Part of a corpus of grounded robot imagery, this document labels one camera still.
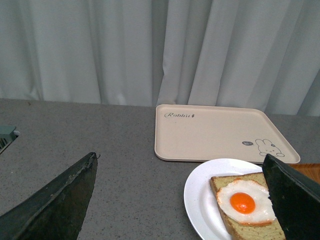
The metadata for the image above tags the wooden brown tray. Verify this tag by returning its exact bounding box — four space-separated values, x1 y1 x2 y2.
289 163 320 184

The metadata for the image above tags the green-grey device at table edge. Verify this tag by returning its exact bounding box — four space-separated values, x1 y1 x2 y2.
0 125 20 153

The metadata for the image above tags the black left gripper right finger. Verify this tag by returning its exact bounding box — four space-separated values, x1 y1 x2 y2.
262 154 320 240

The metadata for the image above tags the white round plate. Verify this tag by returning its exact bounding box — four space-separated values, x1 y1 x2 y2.
184 158 262 240

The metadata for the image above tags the fried egg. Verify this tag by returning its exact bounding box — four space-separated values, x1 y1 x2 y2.
216 179 276 226

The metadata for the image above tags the beige rabbit tray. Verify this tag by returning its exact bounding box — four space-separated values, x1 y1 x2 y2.
154 104 301 164

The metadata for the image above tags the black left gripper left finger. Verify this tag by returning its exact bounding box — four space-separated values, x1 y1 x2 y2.
0 152 98 240

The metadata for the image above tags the grey-white curtain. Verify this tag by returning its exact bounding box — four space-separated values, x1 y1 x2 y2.
0 0 320 116

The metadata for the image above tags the bread slice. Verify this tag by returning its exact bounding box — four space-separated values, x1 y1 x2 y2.
209 172 286 240

